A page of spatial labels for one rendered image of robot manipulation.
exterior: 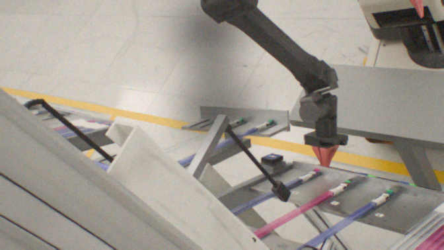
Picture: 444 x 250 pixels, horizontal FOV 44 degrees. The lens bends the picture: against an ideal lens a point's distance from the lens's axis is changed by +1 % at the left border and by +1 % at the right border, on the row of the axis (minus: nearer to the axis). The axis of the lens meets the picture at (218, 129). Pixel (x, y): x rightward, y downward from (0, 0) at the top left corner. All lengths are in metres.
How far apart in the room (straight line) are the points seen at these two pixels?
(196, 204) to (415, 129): 1.29
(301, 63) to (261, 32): 0.16
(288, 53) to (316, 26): 1.68
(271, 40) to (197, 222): 0.93
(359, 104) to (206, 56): 1.67
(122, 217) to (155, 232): 0.01
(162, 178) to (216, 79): 2.73
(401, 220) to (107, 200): 1.13
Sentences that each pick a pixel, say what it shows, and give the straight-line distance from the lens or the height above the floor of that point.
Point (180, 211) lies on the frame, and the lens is 0.39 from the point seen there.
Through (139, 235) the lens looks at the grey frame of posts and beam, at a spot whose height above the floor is 1.80.
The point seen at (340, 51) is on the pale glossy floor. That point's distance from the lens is 2.81.
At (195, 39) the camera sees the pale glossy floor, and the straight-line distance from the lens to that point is 3.45.
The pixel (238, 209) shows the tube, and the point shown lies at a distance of 1.25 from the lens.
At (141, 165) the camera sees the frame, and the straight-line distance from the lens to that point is 0.36.
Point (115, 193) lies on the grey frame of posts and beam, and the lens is 0.16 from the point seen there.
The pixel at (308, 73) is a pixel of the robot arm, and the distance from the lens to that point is 1.40.
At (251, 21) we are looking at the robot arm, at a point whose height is 1.19.
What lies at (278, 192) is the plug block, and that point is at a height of 1.13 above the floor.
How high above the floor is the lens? 1.92
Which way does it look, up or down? 42 degrees down
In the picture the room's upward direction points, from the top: 41 degrees counter-clockwise
